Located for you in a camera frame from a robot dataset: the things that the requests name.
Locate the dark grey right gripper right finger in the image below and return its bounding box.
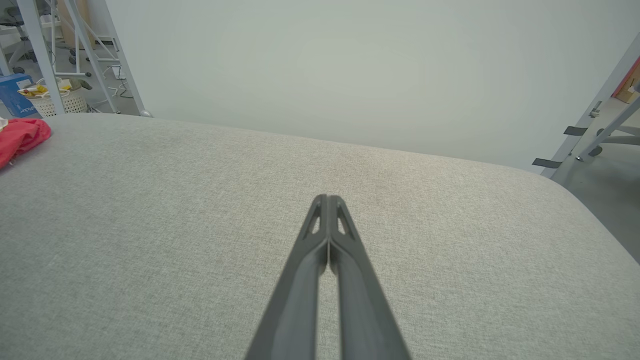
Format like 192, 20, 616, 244
328, 195, 412, 360

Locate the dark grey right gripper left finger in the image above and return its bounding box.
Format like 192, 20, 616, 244
245, 194, 329, 360

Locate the red and white jersey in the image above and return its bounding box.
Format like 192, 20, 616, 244
0, 117, 52, 170

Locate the grey fabric sofa seat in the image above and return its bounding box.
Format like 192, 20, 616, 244
0, 112, 640, 360

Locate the white plastic laundry basket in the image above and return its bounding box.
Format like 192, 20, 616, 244
25, 77, 90, 118

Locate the blue cardboard box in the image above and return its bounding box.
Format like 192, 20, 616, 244
0, 74, 37, 118

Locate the brown cardboard box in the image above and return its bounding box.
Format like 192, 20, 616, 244
612, 64, 640, 105

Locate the grey metal frame with tape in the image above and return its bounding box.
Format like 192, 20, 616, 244
539, 32, 640, 179

